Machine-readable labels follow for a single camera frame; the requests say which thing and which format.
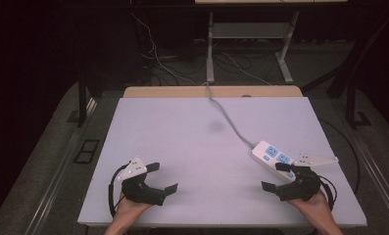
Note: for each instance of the aluminium floor rail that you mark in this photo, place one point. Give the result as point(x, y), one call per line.
point(56, 173)
point(376, 173)

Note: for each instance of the black stand leg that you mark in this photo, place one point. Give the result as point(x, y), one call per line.
point(82, 101)

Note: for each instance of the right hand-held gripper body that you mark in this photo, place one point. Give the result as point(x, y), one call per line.
point(298, 187)

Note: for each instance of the white power strip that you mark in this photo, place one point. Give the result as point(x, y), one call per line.
point(271, 156)

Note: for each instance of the black floor socket plate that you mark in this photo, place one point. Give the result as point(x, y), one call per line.
point(87, 151)

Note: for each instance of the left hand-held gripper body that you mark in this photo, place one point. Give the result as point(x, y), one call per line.
point(139, 191)

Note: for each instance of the person's right hand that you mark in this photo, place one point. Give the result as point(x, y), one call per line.
point(313, 205)

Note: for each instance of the grey metal desk frame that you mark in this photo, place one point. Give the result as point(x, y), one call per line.
point(251, 31)

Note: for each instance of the black stand with foot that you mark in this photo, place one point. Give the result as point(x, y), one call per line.
point(351, 98)

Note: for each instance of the person's left hand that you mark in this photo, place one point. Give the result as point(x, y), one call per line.
point(130, 206)

